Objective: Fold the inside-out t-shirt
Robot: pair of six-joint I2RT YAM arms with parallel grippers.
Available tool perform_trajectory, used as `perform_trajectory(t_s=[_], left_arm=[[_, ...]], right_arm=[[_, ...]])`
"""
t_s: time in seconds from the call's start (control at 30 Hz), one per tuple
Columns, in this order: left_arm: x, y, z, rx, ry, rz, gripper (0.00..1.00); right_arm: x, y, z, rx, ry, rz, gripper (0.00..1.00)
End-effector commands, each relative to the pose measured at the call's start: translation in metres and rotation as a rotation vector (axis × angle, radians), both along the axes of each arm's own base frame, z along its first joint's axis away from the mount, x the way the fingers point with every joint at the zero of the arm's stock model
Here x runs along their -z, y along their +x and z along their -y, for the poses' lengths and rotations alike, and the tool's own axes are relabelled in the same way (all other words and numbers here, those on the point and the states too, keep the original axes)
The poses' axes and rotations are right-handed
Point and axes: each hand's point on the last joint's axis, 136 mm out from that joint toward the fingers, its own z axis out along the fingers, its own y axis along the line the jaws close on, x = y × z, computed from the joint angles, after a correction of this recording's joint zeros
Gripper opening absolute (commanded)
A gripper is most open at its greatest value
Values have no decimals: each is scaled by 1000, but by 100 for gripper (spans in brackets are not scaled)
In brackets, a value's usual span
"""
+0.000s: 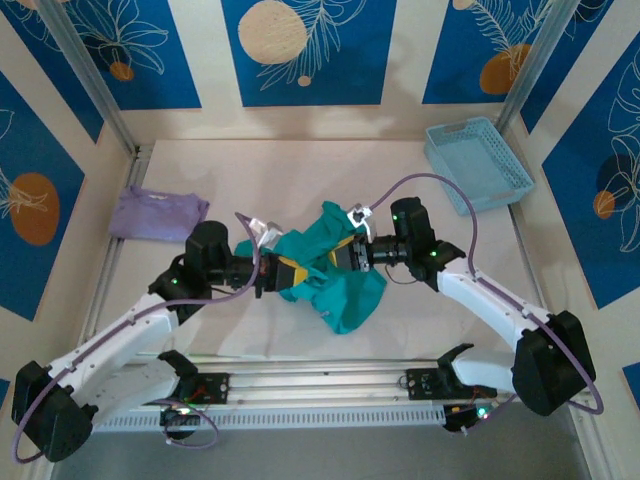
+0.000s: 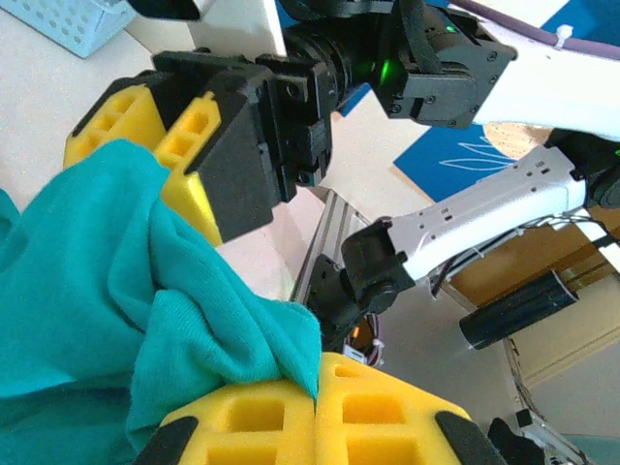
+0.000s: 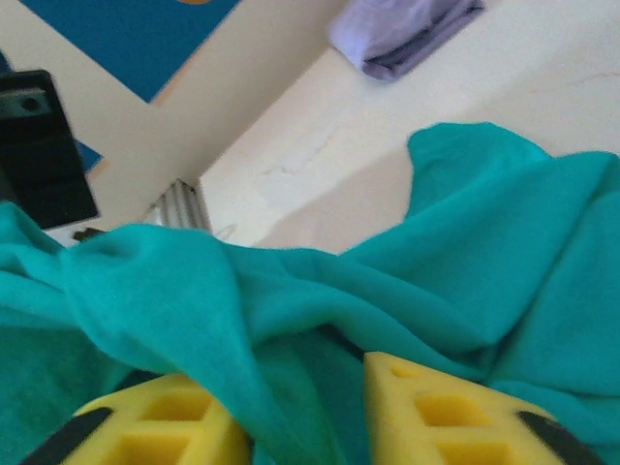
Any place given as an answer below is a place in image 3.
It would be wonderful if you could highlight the aluminium side rail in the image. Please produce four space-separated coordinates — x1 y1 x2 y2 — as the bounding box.
147 177 212 232

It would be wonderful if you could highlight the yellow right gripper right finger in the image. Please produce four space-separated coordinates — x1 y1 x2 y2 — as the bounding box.
362 351 607 465

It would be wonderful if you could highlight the folded purple t-shirt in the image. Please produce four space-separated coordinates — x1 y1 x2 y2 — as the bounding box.
327 0 486 82

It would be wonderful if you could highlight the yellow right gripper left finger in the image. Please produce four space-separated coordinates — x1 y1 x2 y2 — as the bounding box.
18 372 253 465

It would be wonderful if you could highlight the blue floral wall panel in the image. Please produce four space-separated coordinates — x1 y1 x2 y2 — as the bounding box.
17 0 243 104

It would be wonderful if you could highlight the teal t-shirt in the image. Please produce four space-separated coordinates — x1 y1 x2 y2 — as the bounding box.
0 120 620 465

